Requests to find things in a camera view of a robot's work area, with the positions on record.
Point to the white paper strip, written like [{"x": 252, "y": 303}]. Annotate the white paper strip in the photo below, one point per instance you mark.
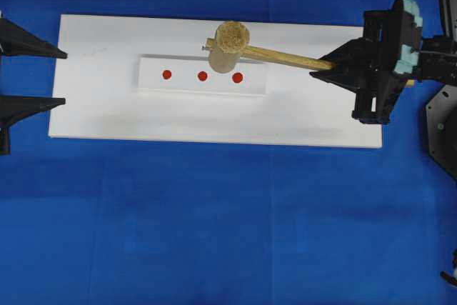
[{"x": 193, "y": 75}]

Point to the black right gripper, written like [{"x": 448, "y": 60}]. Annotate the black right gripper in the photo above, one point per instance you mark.
[{"x": 377, "y": 66}]

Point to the blue table mat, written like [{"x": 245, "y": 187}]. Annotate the blue table mat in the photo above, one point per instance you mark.
[{"x": 135, "y": 222}]

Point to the white foam board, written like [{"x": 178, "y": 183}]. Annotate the white foam board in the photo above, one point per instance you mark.
[{"x": 98, "y": 82}]

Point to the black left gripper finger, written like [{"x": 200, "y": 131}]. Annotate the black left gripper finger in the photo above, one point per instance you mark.
[
  {"x": 16, "y": 41},
  {"x": 17, "y": 108}
]

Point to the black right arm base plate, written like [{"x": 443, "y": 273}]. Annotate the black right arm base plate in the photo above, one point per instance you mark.
[{"x": 441, "y": 127}]

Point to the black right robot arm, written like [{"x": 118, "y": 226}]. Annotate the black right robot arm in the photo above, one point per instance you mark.
[{"x": 437, "y": 55}]

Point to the wooden mallet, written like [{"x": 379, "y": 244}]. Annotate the wooden mallet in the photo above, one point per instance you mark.
[{"x": 231, "y": 42}]

